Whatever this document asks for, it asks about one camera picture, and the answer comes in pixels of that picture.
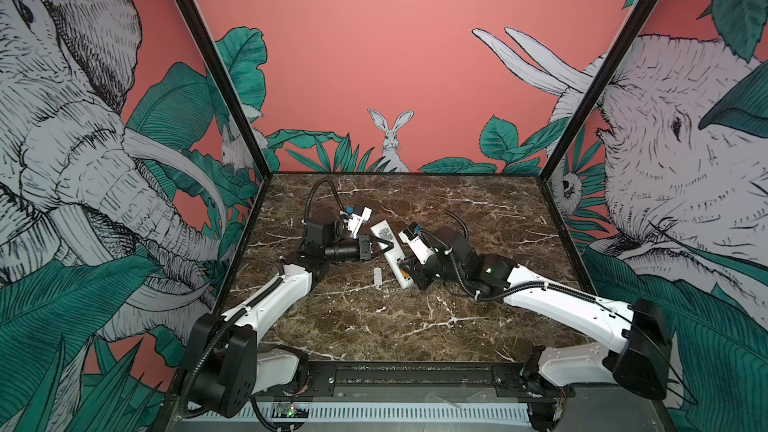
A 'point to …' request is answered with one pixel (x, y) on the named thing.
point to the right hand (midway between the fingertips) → (398, 263)
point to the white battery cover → (378, 276)
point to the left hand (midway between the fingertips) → (391, 245)
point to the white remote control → (395, 255)
